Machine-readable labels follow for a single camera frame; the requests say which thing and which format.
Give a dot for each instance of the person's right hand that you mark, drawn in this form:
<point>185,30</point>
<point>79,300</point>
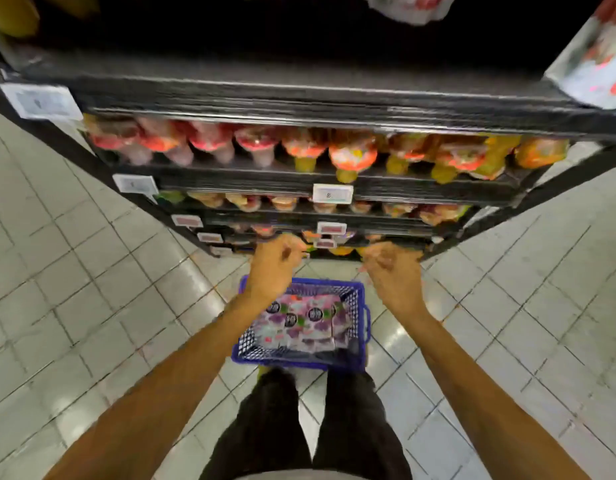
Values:
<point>398,279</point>

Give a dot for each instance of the person's left hand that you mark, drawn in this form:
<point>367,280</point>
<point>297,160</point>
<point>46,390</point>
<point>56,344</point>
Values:
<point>273,269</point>

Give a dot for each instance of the blue plastic shopping basket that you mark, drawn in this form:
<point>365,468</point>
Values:
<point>358,319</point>

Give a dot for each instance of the pouches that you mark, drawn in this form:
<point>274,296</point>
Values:
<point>308,319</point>

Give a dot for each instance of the black low shelf rack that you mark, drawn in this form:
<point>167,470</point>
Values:
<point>288,99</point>

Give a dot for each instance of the red strawberry jelly bag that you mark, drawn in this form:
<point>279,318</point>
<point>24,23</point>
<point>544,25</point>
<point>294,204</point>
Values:
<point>413,7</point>

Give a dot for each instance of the person's right forearm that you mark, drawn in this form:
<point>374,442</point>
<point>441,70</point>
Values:
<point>488,404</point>

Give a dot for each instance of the person's left forearm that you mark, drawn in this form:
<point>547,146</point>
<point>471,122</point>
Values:
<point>153,399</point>

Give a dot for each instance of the person's left yellow shoe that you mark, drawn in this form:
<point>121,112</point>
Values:
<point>264,370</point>

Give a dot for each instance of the person's right leg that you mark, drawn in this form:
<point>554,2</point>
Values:
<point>358,429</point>

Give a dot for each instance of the person's leg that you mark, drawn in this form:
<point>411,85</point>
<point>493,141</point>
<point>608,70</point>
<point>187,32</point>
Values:
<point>263,429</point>
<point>358,429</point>

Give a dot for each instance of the person's left leg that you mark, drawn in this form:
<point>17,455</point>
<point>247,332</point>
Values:
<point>263,429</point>

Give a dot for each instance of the pink peach jelly bag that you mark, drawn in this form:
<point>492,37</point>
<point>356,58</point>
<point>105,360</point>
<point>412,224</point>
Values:
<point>592,59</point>

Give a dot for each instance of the red price tag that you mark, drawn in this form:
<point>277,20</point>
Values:
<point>332,228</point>
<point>210,238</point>
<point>325,243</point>

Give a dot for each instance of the grey shirt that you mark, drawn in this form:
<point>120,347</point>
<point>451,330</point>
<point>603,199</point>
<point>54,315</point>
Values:
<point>303,475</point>

